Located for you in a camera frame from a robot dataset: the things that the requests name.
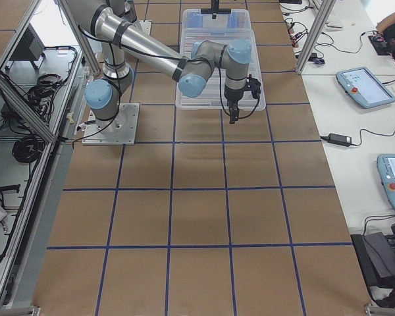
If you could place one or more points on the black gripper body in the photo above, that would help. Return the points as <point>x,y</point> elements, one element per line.
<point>232,97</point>

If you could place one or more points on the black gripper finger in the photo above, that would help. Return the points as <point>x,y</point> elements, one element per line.
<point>231,117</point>
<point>236,114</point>

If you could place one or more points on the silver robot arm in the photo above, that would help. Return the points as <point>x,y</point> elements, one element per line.
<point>101,20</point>

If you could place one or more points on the clear plastic storage box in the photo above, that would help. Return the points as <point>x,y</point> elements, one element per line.
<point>237,18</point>

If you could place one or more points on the black power adapter brick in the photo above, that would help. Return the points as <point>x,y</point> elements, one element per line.
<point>338,139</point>

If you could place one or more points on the far teach pendant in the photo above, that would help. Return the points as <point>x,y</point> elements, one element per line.
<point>364,87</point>

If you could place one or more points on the black laptop bag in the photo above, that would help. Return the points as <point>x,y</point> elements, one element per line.
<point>376,257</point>

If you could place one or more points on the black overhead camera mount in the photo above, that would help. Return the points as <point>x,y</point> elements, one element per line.
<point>214,10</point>

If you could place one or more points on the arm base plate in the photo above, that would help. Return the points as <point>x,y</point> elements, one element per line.
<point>121,131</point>

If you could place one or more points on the aluminium diagonal frame post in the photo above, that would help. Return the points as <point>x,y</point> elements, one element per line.
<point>314,32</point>

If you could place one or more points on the aluminium left frame rail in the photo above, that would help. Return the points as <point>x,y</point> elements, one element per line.
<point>32,107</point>

